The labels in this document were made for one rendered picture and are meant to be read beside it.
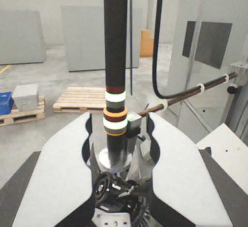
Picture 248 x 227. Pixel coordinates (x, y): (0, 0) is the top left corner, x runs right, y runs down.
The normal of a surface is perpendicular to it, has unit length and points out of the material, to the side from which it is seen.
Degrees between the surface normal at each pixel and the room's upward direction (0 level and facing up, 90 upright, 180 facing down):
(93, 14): 90
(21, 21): 90
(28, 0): 90
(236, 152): 50
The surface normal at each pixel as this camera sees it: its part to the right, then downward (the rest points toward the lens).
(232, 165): -0.75, -0.57
